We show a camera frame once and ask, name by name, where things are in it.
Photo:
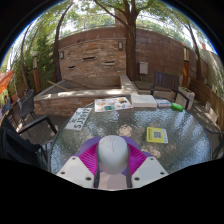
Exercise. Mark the dark slatted garden chair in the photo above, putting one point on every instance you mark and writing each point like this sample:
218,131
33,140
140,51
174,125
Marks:
166,81

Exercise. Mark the white square planter box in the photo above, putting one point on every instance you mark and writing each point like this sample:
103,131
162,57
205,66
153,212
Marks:
187,93

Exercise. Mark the yellow square card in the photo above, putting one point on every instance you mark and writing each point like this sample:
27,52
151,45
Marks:
157,135

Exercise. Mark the grey wall utility box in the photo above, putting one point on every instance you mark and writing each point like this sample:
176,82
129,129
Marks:
143,68

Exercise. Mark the purple paw-shaped mouse pad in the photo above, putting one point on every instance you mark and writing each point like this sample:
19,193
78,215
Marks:
88,141

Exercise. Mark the wall lantern lamp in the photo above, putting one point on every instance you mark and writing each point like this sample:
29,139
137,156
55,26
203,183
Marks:
120,45
61,55

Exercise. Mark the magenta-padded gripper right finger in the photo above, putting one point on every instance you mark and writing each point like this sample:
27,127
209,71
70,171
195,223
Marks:
150,170

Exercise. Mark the white computer mouse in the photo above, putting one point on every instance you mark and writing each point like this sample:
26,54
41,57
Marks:
113,153

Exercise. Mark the white licence plate sign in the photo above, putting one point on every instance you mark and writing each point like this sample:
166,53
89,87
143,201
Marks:
78,119

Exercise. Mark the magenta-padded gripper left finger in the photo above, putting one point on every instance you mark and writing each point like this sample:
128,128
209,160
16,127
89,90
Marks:
75,170

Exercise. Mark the small green object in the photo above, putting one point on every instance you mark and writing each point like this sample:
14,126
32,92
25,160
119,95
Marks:
177,106

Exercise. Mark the black metal armchair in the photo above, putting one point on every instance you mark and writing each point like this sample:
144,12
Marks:
16,143

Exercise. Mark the black mesh chair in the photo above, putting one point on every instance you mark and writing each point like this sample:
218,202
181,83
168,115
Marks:
26,105

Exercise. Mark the raised stone basin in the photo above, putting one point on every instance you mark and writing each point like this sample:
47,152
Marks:
66,100

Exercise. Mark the large tree trunk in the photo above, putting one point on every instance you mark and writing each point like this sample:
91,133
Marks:
131,50

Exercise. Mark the white book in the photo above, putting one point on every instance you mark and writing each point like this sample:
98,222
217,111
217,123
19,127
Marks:
143,100

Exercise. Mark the colourful picture sheet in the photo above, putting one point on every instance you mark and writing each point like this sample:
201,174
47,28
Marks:
112,104

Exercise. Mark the small pale booklet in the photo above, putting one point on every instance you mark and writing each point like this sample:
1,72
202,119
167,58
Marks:
163,103

